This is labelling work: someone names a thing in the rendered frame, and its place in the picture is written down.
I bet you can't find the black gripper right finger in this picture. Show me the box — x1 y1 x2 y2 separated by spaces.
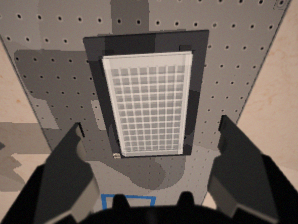
207 115 298 224

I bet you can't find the blue tape outline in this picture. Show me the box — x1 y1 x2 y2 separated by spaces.
101 194 156 209

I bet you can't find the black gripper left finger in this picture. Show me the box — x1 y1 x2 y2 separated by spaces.
0 122 100 224

